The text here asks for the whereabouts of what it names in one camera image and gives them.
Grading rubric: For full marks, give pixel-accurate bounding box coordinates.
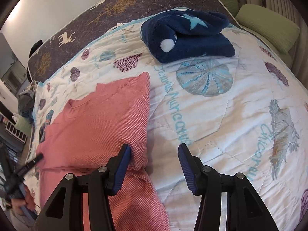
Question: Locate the black chair back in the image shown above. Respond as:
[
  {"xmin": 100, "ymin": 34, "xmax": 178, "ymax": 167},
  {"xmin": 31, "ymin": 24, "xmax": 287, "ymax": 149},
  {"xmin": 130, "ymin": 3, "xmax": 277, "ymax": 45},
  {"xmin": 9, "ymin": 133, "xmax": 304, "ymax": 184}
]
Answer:
[{"xmin": 29, "ymin": 40, "xmax": 43, "ymax": 59}]

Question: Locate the person's left hand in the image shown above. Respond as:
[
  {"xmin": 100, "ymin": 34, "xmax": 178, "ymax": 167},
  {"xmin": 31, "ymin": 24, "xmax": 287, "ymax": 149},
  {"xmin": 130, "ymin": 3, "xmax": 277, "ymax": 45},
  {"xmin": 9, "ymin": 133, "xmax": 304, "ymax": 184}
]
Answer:
[{"xmin": 10, "ymin": 191, "xmax": 36, "ymax": 216}]

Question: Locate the pink checked cloth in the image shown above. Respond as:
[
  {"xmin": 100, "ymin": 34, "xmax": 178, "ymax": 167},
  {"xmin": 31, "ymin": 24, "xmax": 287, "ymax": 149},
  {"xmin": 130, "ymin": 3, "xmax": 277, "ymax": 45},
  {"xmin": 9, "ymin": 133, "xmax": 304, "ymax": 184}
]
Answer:
[{"xmin": 36, "ymin": 72, "xmax": 169, "ymax": 231}]

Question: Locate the large green pillow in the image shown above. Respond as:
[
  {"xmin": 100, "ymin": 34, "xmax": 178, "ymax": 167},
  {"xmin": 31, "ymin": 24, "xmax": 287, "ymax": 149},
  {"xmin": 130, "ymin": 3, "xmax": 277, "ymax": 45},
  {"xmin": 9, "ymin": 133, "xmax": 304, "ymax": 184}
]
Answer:
[{"xmin": 234, "ymin": 3, "xmax": 301, "ymax": 54}]

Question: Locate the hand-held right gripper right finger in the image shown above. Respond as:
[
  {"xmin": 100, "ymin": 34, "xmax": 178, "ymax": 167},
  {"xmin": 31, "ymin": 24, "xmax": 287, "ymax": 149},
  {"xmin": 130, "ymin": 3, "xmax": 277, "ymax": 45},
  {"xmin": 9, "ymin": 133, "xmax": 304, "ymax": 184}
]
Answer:
[{"xmin": 177, "ymin": 143, "xmax": 282, "ymax": 231}]

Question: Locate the grey bag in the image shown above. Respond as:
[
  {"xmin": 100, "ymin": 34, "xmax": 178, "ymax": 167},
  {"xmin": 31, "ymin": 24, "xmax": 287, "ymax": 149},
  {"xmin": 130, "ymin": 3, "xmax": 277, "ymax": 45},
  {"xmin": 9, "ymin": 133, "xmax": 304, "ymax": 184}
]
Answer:
[{"xmin": 17, "ymin": 87, "xmax": 36, "ymax": 118}]

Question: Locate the navy star fleece garment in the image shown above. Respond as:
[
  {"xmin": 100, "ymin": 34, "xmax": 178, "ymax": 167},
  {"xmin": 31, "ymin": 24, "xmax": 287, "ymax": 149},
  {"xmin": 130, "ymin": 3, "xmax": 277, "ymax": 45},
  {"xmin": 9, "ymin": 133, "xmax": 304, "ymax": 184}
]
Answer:
[{"xmin": 140, "ymin": 7, "xmax": 236, "ymax": 64}]

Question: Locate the seashell print quilt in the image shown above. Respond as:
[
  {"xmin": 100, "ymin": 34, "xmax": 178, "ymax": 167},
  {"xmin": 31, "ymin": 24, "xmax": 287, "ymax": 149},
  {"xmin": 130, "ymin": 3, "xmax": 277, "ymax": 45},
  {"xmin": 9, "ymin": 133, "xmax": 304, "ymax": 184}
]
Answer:
[{"xmin": 29, "ymin": 6, "xmax": 308, "ymax": 231}]

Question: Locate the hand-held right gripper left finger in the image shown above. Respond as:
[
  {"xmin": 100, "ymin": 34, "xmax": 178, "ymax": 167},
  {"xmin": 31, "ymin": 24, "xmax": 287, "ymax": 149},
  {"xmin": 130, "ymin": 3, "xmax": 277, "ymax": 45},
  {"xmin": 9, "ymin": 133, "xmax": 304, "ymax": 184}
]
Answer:
[{"xmin": 34, "ymin": 144, "xmax": 131, "ymax": 231}]

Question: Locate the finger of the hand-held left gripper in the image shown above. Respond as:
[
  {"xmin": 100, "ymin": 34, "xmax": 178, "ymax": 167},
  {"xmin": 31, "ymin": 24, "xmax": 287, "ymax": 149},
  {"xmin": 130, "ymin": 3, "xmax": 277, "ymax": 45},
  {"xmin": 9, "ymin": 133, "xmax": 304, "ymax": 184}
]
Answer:
[{"xmin": 16, "ymin": 153, "xmax": 45, "ymax": 176}]

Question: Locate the deer print mattress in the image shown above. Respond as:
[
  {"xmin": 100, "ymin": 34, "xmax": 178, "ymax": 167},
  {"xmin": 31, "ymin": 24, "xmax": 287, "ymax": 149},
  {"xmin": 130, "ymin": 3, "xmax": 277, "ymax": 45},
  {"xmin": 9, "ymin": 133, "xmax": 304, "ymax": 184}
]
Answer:
[{"xmin": 27, "ymin": 0, "xmax": 241, "ymax": 82}]

